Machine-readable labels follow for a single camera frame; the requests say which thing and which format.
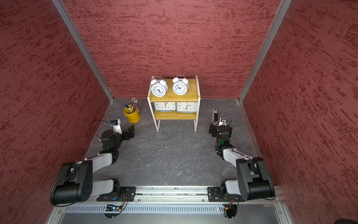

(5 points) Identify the grey square alarm clock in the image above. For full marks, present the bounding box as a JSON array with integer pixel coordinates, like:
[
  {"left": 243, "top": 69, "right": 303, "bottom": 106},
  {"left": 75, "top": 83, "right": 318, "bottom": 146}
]
[
  {"left": 154, "top": 102, "right": 176, "bottom": 112},
  {"left": 176, "top": 102, "right": 198, "bottom": 113}
]

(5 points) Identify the white twin-bell clock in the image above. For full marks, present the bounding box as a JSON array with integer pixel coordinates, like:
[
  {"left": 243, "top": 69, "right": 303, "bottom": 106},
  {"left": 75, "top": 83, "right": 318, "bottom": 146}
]
[
  {"left": 172, "top": 74, "right": 189, "bottom": 96},
  {"left": 151, "top": 76, "right": 168, "bottom": 98}
]

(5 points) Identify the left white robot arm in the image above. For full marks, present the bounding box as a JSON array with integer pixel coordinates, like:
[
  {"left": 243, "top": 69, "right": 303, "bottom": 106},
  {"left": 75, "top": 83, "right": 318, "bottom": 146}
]
[{"left": 49, "top": 125, "right": 135, "bottom": 207}]

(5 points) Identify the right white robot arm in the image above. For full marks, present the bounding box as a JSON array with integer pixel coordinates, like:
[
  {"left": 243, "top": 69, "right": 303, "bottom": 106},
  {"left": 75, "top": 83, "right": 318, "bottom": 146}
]
[{"left": 209, "top": 124, "right": 276, "bottom": 202}]

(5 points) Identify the yellow metal pen bucket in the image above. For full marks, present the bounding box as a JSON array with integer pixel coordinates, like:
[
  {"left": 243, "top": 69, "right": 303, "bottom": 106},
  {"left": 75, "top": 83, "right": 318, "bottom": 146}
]
[{"left": 124, "top": 107, "right": 141, "bottom": 123}]

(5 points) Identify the bundle of coloured pencils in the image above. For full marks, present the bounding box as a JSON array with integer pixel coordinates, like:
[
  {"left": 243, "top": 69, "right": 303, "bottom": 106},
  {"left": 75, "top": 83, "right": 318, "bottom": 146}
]
[{"left": 131, "top": 98, "right": 138, "bottom": 113}]

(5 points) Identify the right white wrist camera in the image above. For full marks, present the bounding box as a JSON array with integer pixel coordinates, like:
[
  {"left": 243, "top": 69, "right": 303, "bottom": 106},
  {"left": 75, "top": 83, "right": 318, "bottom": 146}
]
[{"left": 218, "top": 116, "right": 228, "bottom": 126}]

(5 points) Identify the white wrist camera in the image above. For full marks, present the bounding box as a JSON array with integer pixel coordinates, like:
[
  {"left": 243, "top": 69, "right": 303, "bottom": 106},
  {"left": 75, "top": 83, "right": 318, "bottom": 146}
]
[
  {"left": 218, "top": 116, "right": 228, "bottom": 126},
  {"left": 110, "top": 119, "right": 123, "bottom": 134}
]

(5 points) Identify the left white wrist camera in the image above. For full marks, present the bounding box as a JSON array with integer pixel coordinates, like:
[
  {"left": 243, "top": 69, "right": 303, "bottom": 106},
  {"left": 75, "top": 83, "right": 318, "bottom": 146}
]
[{"left": 110, "top": 119, "right": 123, "bottom": 134}]

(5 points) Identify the white frame wooden shelf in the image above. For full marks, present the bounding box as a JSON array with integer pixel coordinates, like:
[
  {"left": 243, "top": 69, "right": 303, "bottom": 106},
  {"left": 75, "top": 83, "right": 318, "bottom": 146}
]
[{"left": 147, "top": 74, "right": 201, "bottom": 131}]

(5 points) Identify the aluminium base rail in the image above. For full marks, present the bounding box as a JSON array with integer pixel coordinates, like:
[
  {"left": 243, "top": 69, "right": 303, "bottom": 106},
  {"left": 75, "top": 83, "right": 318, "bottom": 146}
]
[{"left": 48, "top": 186, "right": 293, "bottom": 224}]

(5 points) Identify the left aluminium corner post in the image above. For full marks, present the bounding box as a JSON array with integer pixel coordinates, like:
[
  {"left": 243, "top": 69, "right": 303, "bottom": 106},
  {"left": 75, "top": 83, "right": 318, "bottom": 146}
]
[{"left": 52, "top": 0, "right": 115, "bottom": 103}]

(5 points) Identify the aluminium corner post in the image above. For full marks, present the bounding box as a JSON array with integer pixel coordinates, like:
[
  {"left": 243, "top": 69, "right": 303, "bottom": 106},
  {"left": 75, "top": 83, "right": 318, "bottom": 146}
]
[
  {"left": 52, "top": 0, "right": 115, "bottom": 103},
  {"left": 238, "top": 0, "right": 292, "bottom": 104}
]

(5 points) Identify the right aluminium corner post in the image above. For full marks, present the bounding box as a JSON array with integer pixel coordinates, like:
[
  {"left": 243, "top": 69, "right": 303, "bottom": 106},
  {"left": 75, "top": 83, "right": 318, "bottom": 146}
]
[{"left": 238, "top": 0, "right": 292, "bottom": 104}]

